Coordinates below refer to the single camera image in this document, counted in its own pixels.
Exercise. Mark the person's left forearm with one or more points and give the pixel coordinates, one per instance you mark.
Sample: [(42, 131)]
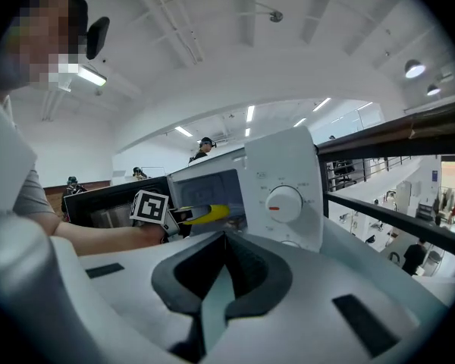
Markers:
[(106, 239)]

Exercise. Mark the round pendant lamp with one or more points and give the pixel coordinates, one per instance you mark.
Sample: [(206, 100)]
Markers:
[(433, 89), (415, 68)]

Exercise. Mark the round metal ceiling fixture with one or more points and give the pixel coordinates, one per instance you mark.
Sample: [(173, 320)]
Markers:
[(276, 16)]

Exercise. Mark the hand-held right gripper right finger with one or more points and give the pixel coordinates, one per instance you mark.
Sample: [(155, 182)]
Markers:
[(277, 283)]

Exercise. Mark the ceiling strip light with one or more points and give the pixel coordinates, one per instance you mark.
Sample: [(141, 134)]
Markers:
[(250, 113), (299, 122), (322, 104), (183, 131)]

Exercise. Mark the dark metal railing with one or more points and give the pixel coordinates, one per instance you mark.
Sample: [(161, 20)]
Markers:
[(394, 137)]

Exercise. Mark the yellow corn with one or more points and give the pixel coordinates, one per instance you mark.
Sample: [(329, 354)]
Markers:
[(216, 214)]

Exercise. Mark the person's grey shirt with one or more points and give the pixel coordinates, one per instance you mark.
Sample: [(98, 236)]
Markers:
[(32, 199)]

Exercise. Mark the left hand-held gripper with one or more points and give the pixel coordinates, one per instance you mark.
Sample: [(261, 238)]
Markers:
[(148, 209)]

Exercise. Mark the white microwave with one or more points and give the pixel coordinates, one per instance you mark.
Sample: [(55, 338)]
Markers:
[(288, 165)]

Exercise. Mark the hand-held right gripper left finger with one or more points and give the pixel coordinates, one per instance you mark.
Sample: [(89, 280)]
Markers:
[(167, 279)]

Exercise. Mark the person's head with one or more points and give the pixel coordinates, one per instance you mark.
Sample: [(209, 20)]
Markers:
[(41, 32)]

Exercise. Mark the black head-worn camera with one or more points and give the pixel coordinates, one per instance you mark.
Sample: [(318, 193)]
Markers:
[(98, 36)]

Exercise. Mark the white tube ceiling light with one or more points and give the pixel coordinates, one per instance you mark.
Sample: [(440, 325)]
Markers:
[(91, 75)]

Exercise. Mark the black office chair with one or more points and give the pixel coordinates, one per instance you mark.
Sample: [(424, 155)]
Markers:
[(343, 173)]

